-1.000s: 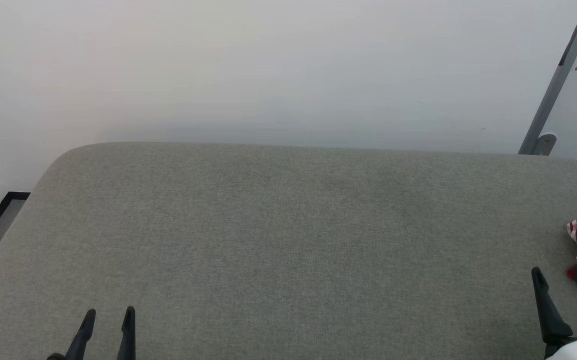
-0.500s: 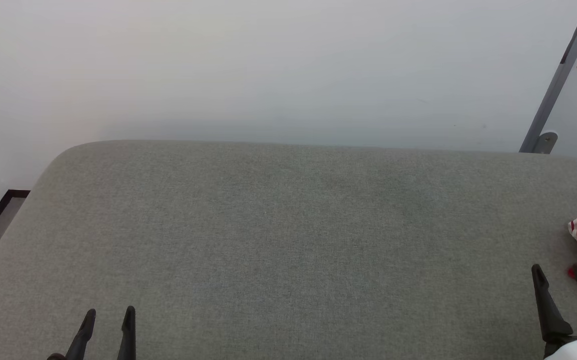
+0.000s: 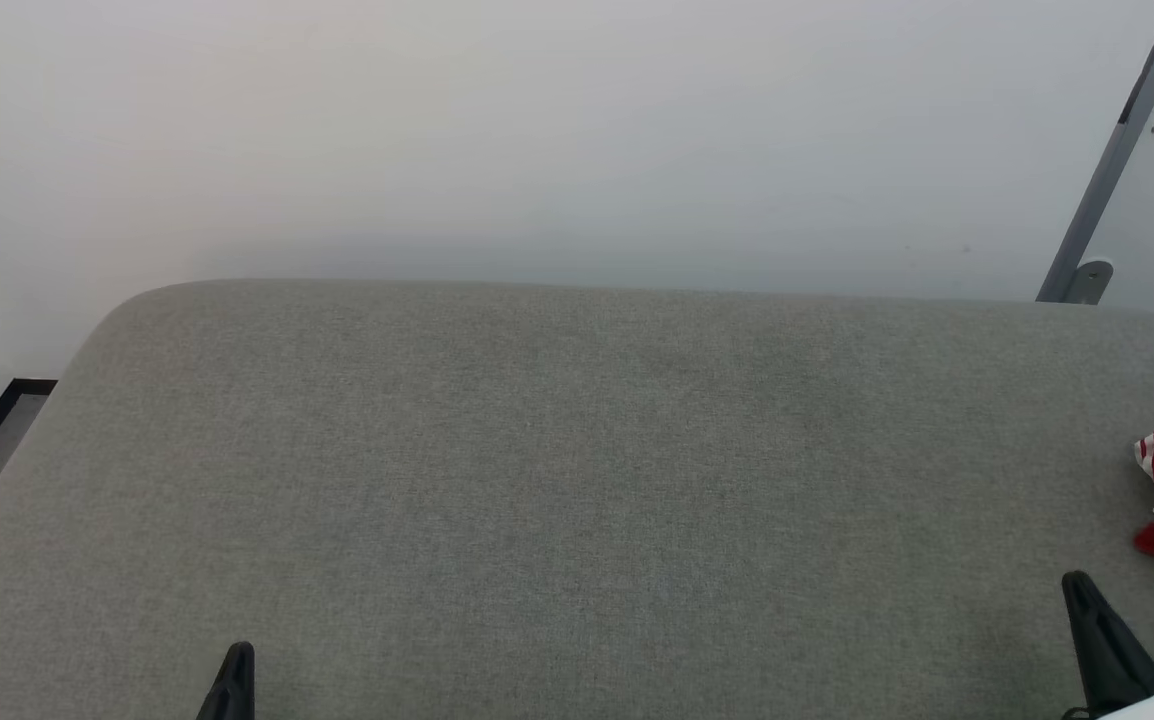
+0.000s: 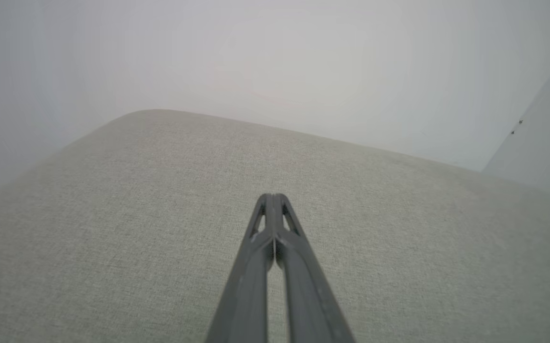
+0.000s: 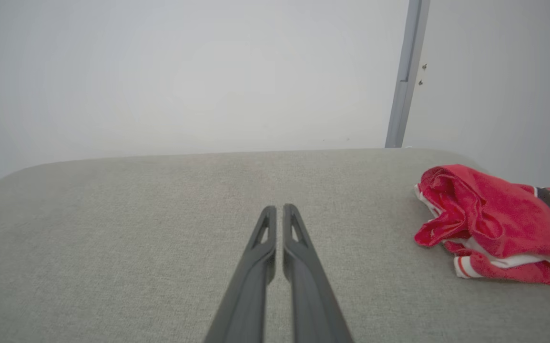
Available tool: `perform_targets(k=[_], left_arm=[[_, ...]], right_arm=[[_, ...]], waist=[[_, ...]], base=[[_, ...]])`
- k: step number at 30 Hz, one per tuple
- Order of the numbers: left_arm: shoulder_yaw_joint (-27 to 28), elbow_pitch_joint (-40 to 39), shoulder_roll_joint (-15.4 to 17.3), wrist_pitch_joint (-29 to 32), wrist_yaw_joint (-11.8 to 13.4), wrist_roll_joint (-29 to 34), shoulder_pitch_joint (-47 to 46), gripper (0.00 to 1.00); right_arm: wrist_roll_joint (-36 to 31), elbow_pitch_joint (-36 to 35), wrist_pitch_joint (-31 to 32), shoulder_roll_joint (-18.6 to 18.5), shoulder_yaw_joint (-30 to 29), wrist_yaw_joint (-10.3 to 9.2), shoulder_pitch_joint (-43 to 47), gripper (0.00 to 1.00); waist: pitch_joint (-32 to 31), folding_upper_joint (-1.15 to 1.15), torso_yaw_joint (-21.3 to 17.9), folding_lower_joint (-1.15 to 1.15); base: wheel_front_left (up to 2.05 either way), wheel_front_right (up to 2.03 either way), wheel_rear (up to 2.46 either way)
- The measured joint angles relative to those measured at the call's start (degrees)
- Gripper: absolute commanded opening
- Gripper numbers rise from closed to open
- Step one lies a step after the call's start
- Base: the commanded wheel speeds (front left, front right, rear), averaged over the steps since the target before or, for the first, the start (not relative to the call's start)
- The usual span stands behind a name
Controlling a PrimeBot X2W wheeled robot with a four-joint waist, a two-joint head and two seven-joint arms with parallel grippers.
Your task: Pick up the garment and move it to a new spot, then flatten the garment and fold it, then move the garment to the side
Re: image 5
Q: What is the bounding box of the grey fabric sofa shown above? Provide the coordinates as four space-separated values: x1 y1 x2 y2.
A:
0 148 550 343

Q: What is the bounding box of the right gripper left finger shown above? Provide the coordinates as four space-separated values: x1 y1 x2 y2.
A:
204 206 277 343

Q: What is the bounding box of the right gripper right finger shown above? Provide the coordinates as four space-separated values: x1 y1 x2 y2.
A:
282 204 354 343

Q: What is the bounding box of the red basketball jersey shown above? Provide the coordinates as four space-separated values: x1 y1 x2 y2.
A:
413 164 550 288

